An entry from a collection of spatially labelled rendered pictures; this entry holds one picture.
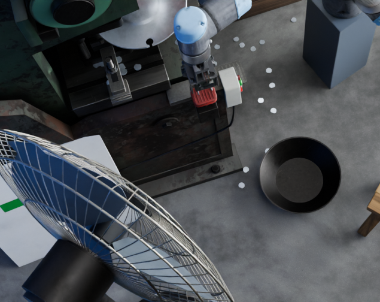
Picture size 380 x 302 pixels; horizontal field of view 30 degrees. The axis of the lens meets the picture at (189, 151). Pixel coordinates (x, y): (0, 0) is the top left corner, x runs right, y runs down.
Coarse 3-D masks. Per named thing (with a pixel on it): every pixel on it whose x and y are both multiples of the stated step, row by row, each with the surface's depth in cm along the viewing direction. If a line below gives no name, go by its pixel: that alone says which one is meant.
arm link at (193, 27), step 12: (180, 12) 161; (192, 12) 161; (204, 12) 163; (180, 24) 160; (192, 24) 160; (204, 24) 160; (180, 36) 162; (192, 36) 160; (204, 36) 163; (180, 48) 168; (192, 48) 165; (204, 48) 167
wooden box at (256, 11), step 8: (256, 0) 286; (264, 0) 287; (272, 0) 289; (280, 0) 291; (288, 0) 293; (296, 0) 295; (256, 8) 291; (264, 8) 293; (272, 8) 295; (248, 16) 295
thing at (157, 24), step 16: (144, 0) 212; (160, 0) 212; (176, 0) 211; (128, 16) 211; (144, 16) 210; (160, 16) 210; (112, 32) 210; (128, 32) 209; (144, 32) 209; (160, 32) 208; (128, 48) 207; (144, 48) 207
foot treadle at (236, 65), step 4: (224, 64) 272; (228, 64) 272; (232, 64) 271; (236, 64) 271; (240, 64) 271; (216, 68) 271; (220, 68) 271; (224, 68) 271; (236, 68) 271; (240, 68) 270; (216, 72) 271; (236, 72) 270; (240, 72) 270; (240, 76) 269; (244, 76) 269; (244, 80) 268
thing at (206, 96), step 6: (204, 90) 202; (210, 90) 202; (192, 96) 202; (198, 96) 202; (204, 96) 202; (210, 96) 202; (216, 96) 201; (198, 102) 201; (204, 102) 201; (210, 102) 201
